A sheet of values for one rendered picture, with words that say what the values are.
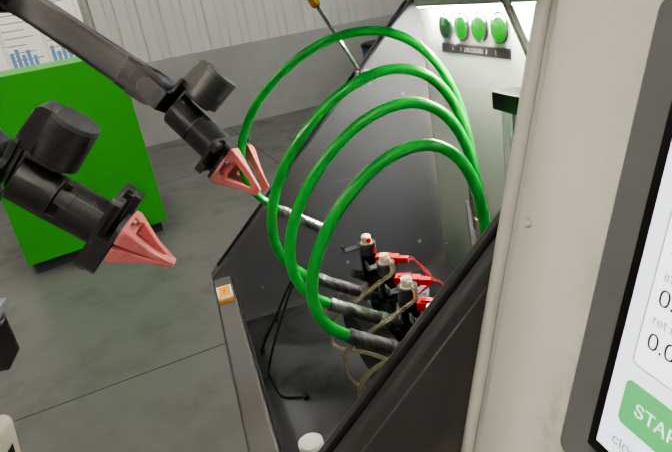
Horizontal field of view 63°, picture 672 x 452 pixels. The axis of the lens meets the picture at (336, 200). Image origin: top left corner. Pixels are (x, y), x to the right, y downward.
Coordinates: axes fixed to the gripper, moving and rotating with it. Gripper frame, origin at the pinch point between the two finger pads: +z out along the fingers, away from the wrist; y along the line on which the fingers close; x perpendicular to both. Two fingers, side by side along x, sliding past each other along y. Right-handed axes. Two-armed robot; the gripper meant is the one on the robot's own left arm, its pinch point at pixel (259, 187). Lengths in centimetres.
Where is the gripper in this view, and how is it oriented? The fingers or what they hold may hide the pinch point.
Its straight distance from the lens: 92.1
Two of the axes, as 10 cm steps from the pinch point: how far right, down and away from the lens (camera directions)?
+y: 3.3, -1.9, 9.3
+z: 7.3, 6.7, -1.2
